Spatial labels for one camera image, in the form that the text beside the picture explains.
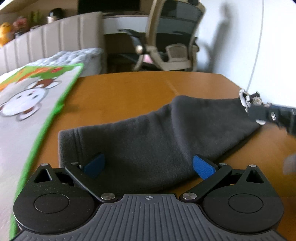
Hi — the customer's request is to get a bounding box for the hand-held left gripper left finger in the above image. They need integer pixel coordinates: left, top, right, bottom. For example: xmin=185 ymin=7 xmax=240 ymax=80
xmin=30 ymin=153 xmax=116 ymax=205

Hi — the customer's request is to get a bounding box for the beige mesh office chair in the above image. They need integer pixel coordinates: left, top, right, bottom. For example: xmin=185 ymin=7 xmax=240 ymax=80
xmin=119 ymin=0 xmax=206 ymax=72

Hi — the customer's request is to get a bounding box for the white desk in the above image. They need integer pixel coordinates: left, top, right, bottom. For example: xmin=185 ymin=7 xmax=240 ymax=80
xmin=102 ymin=15 xmax=151 ymax=35

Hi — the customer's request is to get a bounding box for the yellow plush toy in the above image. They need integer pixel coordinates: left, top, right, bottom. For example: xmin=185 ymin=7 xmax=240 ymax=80
xmin=0 ymin=22 xmax=14 ymax=48

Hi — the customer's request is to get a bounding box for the black round speaker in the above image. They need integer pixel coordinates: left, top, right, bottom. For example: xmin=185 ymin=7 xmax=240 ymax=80
xmin=50 ymin=8 xmax=63 ymax=21

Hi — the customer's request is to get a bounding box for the dark grey fleece garment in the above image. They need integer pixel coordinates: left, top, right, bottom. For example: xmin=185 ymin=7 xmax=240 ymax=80
xmin=58 ymin=89 xmax=270 ymax=194

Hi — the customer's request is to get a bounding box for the beige upholstered bed headboard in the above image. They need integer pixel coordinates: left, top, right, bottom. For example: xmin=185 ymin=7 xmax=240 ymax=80
xmin=0 ymin=11 xmax=104 ymax=76

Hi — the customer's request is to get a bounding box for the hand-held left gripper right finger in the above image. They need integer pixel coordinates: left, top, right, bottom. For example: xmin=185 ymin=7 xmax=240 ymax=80
xmin=181 ymin=155 xmax=266 ymax=203

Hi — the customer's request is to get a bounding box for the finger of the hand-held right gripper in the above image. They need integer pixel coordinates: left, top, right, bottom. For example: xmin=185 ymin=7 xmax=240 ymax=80
xmin=247 ymin=104 xmax=296 ymax=135

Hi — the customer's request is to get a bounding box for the light blue knitted blanket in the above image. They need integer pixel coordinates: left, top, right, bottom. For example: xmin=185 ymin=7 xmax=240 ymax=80
xmin=30 ymin=48 xmax=103 ymax=67

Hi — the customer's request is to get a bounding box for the black monitor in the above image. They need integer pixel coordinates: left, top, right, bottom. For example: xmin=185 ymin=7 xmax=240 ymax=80
xmin=77 ymin=0 xmax=148 ymax=14

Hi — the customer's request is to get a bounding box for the thin white cable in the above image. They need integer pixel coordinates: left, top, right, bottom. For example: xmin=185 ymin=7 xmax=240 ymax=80
xmin=246 ymin=0 xmax=265 ymax=92

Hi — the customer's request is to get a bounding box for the green potted plant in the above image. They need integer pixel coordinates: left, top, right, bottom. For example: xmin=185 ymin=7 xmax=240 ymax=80
xmin=30 ymin=10 xmax=43 ymax=26

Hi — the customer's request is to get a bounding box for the printed blanket with green edge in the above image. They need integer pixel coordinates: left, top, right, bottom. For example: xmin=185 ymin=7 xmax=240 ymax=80
xmin=0 ymin=63 xmax=84 ymax=241

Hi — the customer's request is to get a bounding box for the pink flower pot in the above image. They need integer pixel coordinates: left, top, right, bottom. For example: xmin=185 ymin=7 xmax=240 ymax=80
xmin=13 ymin=16 xmax=29 ymax=39

